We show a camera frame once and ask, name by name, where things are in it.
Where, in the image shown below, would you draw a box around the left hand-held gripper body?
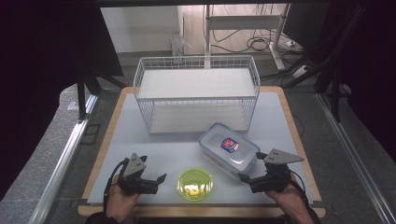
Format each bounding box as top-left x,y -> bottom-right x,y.
117,152 -> 160,196

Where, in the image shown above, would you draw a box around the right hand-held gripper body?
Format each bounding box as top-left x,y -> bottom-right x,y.
248,148 -> 305,194

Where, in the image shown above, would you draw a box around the clear plastic lidded container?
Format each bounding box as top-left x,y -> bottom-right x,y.
198,121 -> 262,180

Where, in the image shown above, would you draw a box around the green translucent bowl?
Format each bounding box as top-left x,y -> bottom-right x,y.
177,167 -> 214,203

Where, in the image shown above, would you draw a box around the white wire rack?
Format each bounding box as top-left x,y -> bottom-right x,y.
133,54 -> 262,135

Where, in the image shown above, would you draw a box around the person's right hand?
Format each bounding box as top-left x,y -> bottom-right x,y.
264,173 -> 310,224

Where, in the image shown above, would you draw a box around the person's left hand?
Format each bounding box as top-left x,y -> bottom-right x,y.
106,175 -> 141,224

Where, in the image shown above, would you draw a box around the black metal stand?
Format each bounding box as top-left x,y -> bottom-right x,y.
77,65 -> 127,123
313,60 -> 344,123

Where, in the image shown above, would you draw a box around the white power strip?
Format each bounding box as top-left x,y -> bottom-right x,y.
291,64 -> 310,79

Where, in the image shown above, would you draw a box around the dark curtain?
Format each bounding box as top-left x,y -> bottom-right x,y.
0,0 -> 124,202
326,0 -> 396,164

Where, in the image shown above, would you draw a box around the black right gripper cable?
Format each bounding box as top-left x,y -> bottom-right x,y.
289,168 -> 311,208

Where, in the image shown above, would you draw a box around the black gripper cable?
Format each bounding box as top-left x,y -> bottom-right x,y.
103,157 -> 131,218
289,168 -> 311,208

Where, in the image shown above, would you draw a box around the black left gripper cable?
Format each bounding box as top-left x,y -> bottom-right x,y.
103,157 -> 131,218

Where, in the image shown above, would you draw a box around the aluminium rail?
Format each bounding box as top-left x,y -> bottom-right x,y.
28,93 -> 98,224
315,92 -> 396,224

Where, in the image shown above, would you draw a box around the black floor cables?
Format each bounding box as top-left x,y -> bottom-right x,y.
210,27 -> 275,54

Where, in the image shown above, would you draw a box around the white desk frame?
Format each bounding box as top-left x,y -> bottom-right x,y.
203,3 -> 291,71

